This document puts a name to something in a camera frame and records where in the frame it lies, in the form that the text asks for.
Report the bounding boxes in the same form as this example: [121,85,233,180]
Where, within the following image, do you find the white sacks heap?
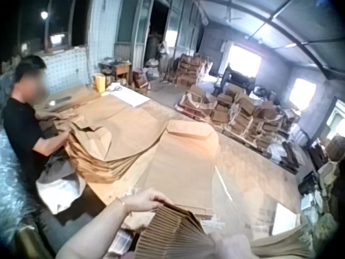
[145,43,169,78]

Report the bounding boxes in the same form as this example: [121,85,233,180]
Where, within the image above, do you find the white plastic sack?
[37,171,87,215]

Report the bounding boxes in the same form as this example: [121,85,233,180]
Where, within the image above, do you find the pallets of bundled brown bags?
[174,83,301,173]

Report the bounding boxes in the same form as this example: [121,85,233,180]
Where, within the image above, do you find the yellow box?
[92,73,106,94]

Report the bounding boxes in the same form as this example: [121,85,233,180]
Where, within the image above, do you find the thin wrist bracelet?
[115,197,133,217]

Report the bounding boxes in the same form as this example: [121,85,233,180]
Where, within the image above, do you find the person's left hand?
[124,189,175,216]

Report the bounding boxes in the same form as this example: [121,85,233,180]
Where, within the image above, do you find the cluttered shelf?
[298,134,345,224]

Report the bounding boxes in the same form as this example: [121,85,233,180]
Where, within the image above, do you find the clear plastic film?
[211,151,302,243]

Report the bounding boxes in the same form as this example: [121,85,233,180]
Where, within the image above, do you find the folded brown paper bag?
[165,119,216,141]

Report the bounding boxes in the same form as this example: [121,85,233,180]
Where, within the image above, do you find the dark machine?
[212,67,258,97]

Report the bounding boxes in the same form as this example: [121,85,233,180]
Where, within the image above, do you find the flat pile of brown bags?
[249,223,313,258]

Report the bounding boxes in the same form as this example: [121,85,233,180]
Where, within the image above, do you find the large brown paper sheet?
[44,90,169,168]
[134,132,222,216]

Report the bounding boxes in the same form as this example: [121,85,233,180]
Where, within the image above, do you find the wooden desk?
[98,61,133,85]

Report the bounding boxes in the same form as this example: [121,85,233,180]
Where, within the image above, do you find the red brown cartons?
[133,68,150,90]

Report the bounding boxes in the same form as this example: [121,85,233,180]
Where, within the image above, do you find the grey cloth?
[40,155,78,186]

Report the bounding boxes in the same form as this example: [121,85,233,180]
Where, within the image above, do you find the tall stack of brown bags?
[64,118,151,185]

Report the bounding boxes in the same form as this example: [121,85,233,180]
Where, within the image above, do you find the small white paper sheet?
[271,203,298,236]

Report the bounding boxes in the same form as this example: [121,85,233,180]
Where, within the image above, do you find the ceiling fan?
[221,6,244,26]

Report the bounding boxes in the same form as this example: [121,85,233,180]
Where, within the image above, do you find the distant pallet of brown bags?
[168,53,214,87]

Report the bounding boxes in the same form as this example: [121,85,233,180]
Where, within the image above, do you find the person's right hand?
[209,233,254,259]

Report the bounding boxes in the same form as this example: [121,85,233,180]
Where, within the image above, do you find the fanned brown paper bag bundle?
[134,201,218,259]

